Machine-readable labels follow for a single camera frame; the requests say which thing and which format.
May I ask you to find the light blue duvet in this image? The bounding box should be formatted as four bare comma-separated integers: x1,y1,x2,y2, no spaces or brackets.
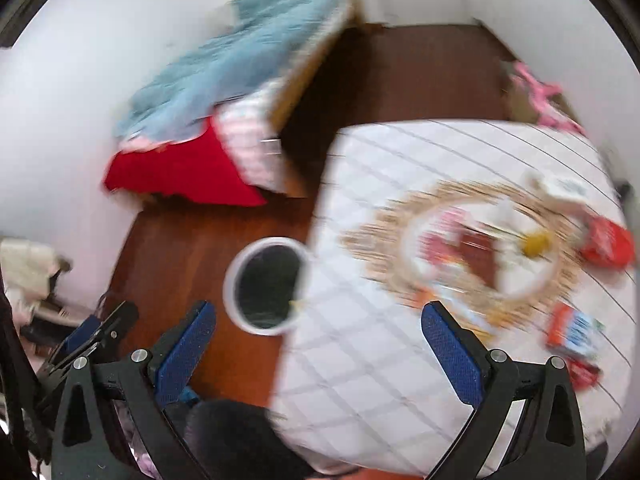
115,0,341,142

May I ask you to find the red blanket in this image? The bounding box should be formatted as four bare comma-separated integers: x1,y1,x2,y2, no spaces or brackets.
103,120,266,207

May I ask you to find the pink panther plush toy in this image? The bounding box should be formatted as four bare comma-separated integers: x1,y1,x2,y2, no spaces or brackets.
503,61,586,136

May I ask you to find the red crushed soda can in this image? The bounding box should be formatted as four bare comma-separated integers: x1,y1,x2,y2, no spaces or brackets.
579,216,636,270

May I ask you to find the red foil wrapper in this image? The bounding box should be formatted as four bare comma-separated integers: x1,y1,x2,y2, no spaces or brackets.
566,359,601,392

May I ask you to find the white barcode cardboard box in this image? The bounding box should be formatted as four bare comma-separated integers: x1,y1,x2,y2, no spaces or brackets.
530,172,589,216

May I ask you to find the white checkered tablecloth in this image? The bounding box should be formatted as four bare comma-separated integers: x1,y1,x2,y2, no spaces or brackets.
270,120,639,474

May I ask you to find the dark red snack packet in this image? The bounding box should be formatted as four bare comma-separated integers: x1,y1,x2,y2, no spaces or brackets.
457,228,498,289

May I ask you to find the white round trash bin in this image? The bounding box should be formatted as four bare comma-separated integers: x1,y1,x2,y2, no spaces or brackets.
222,236,309,337

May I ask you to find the orange snack wrapper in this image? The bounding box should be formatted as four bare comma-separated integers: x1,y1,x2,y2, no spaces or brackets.
411,281,513,342

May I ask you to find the blue red milk carton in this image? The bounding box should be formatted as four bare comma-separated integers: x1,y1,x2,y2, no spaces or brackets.
546,301,604,363

